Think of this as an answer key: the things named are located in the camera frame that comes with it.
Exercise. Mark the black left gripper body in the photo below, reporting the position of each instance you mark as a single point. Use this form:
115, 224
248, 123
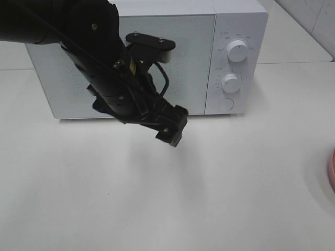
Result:
121, 84

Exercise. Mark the pink round plate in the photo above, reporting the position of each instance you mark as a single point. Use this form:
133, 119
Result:
331, 171

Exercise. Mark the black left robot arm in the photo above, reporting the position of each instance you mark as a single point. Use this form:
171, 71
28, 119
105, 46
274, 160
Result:
75, 25

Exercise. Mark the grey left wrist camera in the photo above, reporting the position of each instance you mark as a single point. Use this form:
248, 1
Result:
148, 49

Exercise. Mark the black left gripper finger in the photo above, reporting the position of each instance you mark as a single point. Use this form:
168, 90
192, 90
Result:
172, 118
169, 130

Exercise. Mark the white timer knob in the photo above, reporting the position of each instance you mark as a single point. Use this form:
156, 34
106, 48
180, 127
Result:
231, 83

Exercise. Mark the round white door button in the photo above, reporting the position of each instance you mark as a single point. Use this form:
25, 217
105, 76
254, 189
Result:
226, 104

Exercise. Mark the white microwave oven body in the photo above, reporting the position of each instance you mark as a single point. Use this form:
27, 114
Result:
233, 19

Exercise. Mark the white microwave door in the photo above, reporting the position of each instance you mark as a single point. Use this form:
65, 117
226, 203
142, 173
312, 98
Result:
66, 88

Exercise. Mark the upper white power knob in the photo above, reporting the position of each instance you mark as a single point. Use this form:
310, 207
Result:
237, 50

